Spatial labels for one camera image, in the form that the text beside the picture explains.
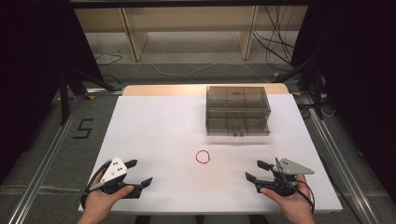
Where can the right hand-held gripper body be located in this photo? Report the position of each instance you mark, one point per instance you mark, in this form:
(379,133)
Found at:
(288,169)

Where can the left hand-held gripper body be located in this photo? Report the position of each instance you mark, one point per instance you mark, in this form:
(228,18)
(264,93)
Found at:
(115,169)

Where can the red rubber band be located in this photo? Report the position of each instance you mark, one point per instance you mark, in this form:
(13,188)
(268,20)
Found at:
(197,154)

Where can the transparent grey drawer box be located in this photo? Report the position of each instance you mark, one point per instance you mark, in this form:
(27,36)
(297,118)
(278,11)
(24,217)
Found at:
(238,98)

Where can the person's left hand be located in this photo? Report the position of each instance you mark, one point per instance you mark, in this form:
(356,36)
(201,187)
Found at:
(98,202)

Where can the person's right hand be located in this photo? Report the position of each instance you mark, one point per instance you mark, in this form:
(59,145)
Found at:
(295,207)

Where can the white table cover sheet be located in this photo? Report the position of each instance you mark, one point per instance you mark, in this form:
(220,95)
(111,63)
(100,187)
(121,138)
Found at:
(162,130)

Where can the yellow tape mark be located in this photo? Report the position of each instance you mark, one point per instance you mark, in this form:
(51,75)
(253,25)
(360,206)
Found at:
(276,74)
(90,97)

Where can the black metal stand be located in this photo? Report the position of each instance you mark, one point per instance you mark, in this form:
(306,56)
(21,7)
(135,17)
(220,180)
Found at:
(64,96)
(317,93)

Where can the black curtain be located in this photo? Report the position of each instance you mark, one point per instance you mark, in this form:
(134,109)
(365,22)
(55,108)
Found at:
(364,77)
(31,77)

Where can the light wooden bench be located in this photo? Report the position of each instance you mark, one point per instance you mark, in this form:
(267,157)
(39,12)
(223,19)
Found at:
(190,18)

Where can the aluminium floor rail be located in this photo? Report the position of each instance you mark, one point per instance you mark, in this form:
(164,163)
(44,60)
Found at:
(40,174)
(339,161)

